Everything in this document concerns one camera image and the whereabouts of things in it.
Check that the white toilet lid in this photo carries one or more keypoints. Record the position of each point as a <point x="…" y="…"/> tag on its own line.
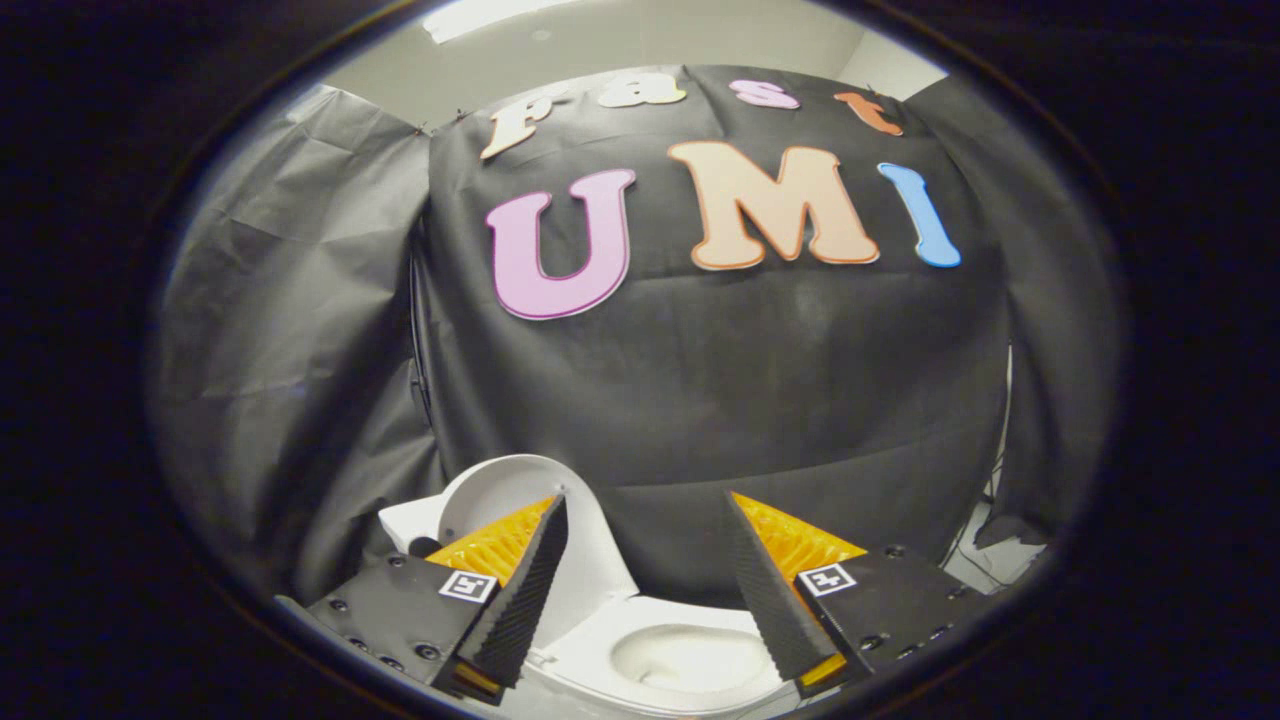
<point x="500" y="485"/>

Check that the ceiling light panel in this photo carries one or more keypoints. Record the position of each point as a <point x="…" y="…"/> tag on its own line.
<point x="470" y="15"/>

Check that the black backdrop cloth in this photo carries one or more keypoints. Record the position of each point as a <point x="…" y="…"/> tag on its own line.
<point x="750" y="400"/>

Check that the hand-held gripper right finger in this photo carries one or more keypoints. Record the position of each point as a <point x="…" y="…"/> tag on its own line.
<point x="770" y="600"/>

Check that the white ceramic toilet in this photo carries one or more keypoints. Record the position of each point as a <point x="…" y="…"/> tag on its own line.
<point x="690" y="655"/>

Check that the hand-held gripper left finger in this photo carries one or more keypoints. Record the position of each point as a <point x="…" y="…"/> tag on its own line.
<point x="525" y="600"/>

